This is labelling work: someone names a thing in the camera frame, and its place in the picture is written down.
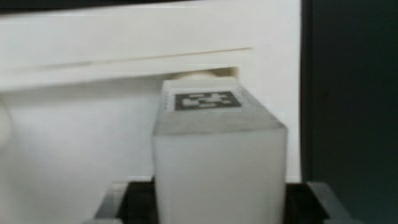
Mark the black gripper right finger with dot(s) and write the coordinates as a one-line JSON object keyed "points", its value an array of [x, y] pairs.
{"points": [[313, 206]]}

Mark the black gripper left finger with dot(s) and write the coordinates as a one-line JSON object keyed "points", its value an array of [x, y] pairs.
{"points": [[128, 204]]}

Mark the white table leg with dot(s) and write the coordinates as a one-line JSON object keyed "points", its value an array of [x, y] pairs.
{"points": [[219, 150]]}

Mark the white square table top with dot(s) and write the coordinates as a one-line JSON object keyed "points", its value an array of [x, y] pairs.
{"points": [[86, 61]]}

